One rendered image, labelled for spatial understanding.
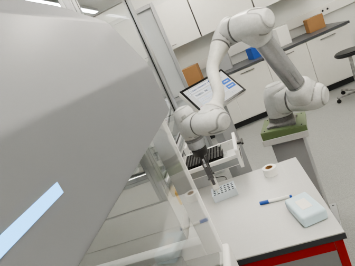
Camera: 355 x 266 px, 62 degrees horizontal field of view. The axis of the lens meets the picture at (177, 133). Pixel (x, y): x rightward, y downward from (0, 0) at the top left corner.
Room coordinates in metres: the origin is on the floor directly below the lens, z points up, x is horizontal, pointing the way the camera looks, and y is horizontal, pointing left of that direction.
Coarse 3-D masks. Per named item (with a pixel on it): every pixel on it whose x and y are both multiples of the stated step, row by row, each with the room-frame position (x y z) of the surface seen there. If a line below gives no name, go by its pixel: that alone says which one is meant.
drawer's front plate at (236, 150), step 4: (232, 132) 1.69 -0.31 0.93; (232, 136) 1.63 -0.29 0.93; (232, 140) 1.57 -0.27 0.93; (236, 140) 1.61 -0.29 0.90; (236, 144) 1.49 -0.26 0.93; (236, 148) 1.43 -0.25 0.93; (236, 152) 1.43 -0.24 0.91; (240, 156) 1.44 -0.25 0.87; (240, 160) 1.42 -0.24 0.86; (240, 164) 1.43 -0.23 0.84
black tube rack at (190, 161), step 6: (210, 150) 1.65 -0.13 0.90; (216, 150) 1.61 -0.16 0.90; (222, 150) 1.64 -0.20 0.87; (192, 156) 1.69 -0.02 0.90; (210, 156) 1.56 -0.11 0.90; (216, 156) 1.52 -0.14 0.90; (222, 156) 1.56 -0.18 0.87; (186, 162) 1.64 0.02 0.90; (192, 162) 1.60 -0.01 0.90; (198, 162) 1.56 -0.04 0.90; (210, 162) 1.55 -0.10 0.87; (192, 168) 1.58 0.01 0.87
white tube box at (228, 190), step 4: (224, 184) 1.38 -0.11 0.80; (228, 184) 1.37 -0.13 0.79; (232, 184) 1.35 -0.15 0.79; (212, 188) 1.39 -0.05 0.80; (220, 188) 1.36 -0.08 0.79; (224, 188) 1.34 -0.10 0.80; (228, 188) 1.33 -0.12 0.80; (232, 188) 1.32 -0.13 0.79; (236, 188) 1.32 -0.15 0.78; (212, 192) 1.36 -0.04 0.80; (216, 192) 1.34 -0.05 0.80; (220, 192) 1.33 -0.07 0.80; (224, 192) 1.30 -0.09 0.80; (228, 192) 1.30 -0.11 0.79; (232, 192) 1.30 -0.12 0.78; (236, 192) 1.30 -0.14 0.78; (212, 196) 1.31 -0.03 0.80; (216, 196) 1.31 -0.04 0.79; (220, 196) 1.31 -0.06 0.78; (224, 196) 1.30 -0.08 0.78; (228, 196) 1.30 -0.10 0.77; (232, 196) 1.30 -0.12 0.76; (216, 200) 1.31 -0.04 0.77; (220, 200) 1.31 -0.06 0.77
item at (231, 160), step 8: (224, 144) 1.69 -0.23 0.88; (232, 144) 1.68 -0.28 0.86; (232, 152) 1.64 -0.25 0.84; (184, 160) 1.76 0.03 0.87; (216, 160) 1.48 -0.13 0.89; (224, 160) 1.46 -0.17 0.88; (232, 160) 1.45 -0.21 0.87; (200, 168) 1.50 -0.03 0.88; (216, 168) 1.47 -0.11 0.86; (224, 168) 1.46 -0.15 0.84; (192, 176) 1.51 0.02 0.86; (200, 176) 1.50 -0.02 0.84
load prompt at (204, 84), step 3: (204, 81) 2.53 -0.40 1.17; (207, 81) 2.53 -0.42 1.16; (201, 84) 2.50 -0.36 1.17; (204, 84) 2.50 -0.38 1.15; (207, 84) 2.50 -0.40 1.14; (195, 87) 2.47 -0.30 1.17; (198, 87) 2.47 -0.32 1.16; (201, 87) 2.47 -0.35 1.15; (204, 87) 2.48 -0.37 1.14; (189, 90) 2.44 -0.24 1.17; (192, 90) 2.44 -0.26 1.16; (195, 90) 2.44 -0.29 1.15; (198, 90) 2.44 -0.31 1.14; (192, 93) 2.41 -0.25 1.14
